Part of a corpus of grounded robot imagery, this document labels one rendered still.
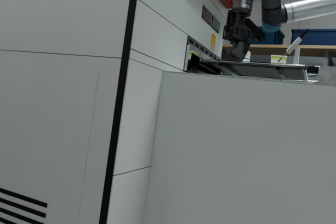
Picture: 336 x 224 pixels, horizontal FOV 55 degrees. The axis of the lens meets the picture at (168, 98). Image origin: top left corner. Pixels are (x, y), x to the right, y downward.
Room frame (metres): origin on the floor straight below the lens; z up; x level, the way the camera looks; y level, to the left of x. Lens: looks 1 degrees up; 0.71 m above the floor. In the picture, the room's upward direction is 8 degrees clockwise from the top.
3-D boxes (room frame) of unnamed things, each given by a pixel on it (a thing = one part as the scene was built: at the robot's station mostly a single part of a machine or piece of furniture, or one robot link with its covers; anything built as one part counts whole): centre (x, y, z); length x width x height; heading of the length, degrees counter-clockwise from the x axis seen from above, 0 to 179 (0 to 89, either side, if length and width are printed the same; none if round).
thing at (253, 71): (1.27, -0.34, 0.90); 0.34 x 0.34 x 0.01; 65
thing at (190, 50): (1.34, -0.14, 0.89); 0.44 x 0.02 x 0.10; 155
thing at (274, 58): (1.60, -0.53, 1.00); 0.07 x 0.07 x 0.07; 72
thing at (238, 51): (1.22, -0.24, 0.95); 0.06 x 0.03 x 0.09; 114
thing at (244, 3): (1.24, -0.24, 1.14); 0.08 x 0.08 x 0.05
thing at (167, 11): (1.19, -0.05, 1.02); 0.81 x 0.03 x 0.40; 155
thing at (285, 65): (1.10, -0.26, 0.90); 0.37 x 0.01 x 0.01; 65
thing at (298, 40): (1.45, -0.54, 1.03); 0.06 x 0.04 x 0.13; 65
